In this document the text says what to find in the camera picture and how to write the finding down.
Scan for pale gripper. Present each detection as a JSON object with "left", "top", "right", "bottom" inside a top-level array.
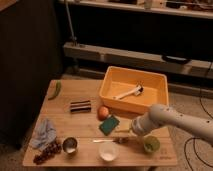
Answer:
[{"left": 115, "top": 123, "right": 132, "bottom": 134}]

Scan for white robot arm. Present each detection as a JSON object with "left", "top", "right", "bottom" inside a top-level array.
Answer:
[{"left": 117, "top": 104, "right": 213, "bottom": 145}]

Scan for green sponge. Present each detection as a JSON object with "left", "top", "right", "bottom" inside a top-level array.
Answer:
[{"left": 99, "top": 116, "right": 119, "bottom": 135}]

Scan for orange peach fruit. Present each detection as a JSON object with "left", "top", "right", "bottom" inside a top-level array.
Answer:
[{"left": 97, "top": 106, "right": 109, "bottom": 121}]

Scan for white bowl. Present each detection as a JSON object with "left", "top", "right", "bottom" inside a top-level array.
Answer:
[{"left": 98, "top": 142, "right": 119, "bottom": 162}]

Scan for green cup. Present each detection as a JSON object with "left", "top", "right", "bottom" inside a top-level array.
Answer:
[{"left": 144, "top": 136, "right": 160, "bottom": 154}]

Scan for yellow plastic bin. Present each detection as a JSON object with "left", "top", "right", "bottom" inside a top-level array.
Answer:
[{"left": 99, "top": 66, "right": 169, "bottom": 114}]

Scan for white dish brush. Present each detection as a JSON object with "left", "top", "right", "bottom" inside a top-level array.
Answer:
[{"left": 114, "top": 85, "right": 143, "bottom": 100}]

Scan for dark striped block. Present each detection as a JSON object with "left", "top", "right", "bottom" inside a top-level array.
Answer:
[{"left": 70, "top": 100, "right": 91, "bottom": 113}]

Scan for small metal cup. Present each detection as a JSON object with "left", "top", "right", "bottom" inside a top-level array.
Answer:
[{"left": 62, "top": 137, "right": 78, "bottom": 154}]

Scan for dark grape bunch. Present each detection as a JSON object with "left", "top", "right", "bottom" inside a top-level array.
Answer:
[{"left": 33, "top": 140, "right": 62, "bottom": 165}]

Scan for blue cloth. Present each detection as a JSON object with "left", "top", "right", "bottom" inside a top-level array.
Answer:
[{"left": 30, "top": 119, "right": 56, "bottom": 151}]

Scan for grey shelf unit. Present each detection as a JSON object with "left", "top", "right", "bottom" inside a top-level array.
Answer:
[{"left": 63, "top": 42, "right": 213, "bottom": 79}]

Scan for black cable on floor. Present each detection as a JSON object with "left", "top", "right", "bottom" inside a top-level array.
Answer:
[{"left": 183, "top": 96, "right": 213, "bottom": 171}]

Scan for black handle on shelf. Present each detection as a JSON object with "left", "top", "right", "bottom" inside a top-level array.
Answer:
[{"left": 161, "top": 55, "right": 191, "bottom": 65}]

